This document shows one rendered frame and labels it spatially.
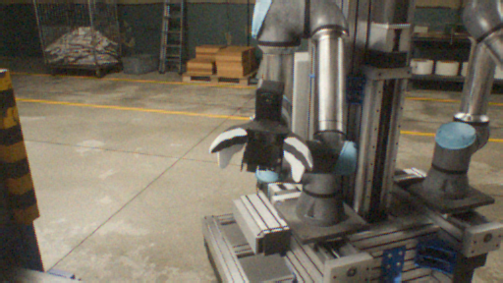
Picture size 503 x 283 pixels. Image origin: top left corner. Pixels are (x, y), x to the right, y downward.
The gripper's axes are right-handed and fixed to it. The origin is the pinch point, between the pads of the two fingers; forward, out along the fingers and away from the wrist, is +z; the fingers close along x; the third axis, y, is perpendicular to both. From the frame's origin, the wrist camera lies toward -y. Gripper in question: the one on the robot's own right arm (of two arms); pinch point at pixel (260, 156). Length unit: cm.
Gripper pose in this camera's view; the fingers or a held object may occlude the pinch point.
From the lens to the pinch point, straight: 57.9
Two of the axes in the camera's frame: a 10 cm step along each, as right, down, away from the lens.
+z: -1.2, 3.5, -9.3
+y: -1.3, 9.2, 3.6
